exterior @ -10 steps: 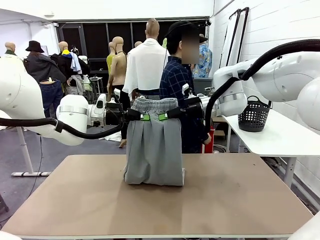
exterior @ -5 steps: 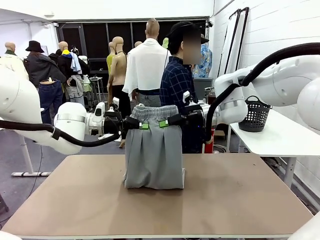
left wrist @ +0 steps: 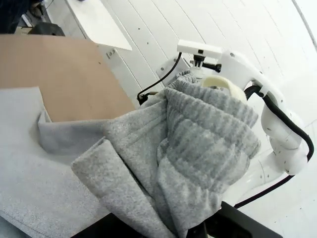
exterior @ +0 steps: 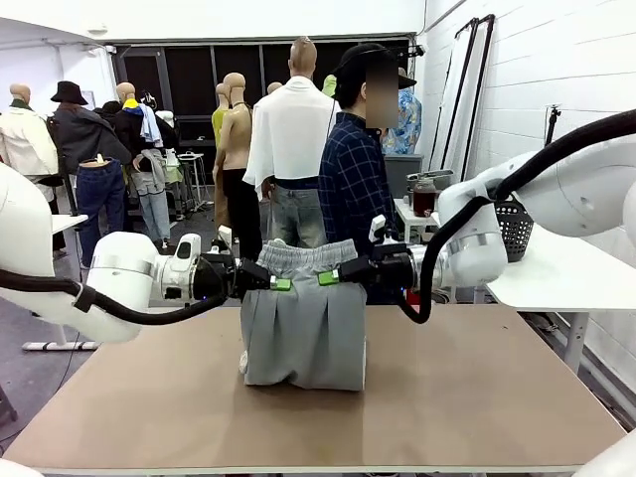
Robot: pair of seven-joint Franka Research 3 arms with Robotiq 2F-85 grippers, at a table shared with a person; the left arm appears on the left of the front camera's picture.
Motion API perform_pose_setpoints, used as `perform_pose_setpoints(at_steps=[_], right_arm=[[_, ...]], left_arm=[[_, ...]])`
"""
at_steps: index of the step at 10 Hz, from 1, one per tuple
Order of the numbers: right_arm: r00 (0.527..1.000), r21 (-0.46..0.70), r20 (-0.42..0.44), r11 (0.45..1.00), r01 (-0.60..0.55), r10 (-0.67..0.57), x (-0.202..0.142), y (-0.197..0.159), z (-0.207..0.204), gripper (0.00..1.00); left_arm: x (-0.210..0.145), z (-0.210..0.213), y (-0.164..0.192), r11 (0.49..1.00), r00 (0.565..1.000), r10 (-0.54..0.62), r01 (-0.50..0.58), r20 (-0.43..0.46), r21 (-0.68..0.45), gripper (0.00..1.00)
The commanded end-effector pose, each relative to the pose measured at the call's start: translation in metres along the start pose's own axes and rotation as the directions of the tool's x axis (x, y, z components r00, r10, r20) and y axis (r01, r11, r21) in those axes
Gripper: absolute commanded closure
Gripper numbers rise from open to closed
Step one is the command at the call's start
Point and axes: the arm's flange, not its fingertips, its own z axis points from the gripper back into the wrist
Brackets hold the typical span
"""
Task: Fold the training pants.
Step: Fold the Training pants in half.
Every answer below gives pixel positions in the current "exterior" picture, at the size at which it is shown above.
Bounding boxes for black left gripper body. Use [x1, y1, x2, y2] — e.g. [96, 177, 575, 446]
[192, 252, 242, 301]

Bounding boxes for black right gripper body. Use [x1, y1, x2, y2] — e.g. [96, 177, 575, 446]
[371, 242, 414, 291]

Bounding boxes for grey training pants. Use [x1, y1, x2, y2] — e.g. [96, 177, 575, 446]
[238, 238, 369, 393]

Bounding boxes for black perforated laundry basket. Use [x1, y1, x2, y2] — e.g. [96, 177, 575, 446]
[494, 194, 536, 263]

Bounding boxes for small white table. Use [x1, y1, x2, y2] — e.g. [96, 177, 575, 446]
[394, 197, 441, 244]

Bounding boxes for brown glass jar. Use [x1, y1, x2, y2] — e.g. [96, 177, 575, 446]
[411, 177, 438, 219]

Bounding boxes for person in blue plaid shirt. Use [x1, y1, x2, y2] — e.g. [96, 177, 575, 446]
[317, 43, 418, 305]

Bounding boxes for grey cabinet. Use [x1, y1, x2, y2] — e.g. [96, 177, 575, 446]
[383, 153, 424, 200]

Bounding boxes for grey tray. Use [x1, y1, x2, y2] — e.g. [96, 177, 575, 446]
[405, 169, 455, 186]

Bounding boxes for mannequin in blue jeans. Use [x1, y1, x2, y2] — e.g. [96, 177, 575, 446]
[76, 154, 126, 269]

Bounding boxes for bare mannequin with black trousers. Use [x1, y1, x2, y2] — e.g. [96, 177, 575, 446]
[212, 73, 263, 249]

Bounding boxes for mannequin in blue floral shirt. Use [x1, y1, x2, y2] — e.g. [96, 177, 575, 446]
[382, 87, 422, 155]

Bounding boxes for mannequin in white shirt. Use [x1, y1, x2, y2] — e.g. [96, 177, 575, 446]
[241, 37, 342, 249]

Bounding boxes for mannequin in yellow-green top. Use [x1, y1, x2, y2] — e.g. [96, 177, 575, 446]
[212, 82, 233, 148]

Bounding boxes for mannequin with yellow scarf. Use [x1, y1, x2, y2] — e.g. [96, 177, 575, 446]
[113, 81, 180, 160]

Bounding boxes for large white side table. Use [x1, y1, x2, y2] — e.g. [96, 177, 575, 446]
[484, 238, 636, 375]

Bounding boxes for mannequin with brim hat and coat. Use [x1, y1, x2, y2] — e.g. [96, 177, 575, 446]
[49, 80, 134, 175]

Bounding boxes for black cap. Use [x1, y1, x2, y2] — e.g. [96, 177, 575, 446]
[333, 43, 417, 90]

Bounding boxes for dark window panels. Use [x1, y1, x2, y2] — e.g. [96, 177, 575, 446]
[112, 33, 417, 145]

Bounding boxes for black tripod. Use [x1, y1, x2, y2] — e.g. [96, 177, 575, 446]
[544, 102, 563, 146]

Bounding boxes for mannequin in cream jacket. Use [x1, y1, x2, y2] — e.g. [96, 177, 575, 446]
[0, 82, 61, 188]

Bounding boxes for black stand leg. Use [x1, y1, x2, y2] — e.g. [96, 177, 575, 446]
[0, 382, 20, 423]

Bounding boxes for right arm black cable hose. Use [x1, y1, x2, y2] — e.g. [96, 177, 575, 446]
[396, 108, 636, 325]

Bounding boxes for white board with black frame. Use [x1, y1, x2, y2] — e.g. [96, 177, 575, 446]
[429, 17, 481, 173]
[444, 13, 497, 181]

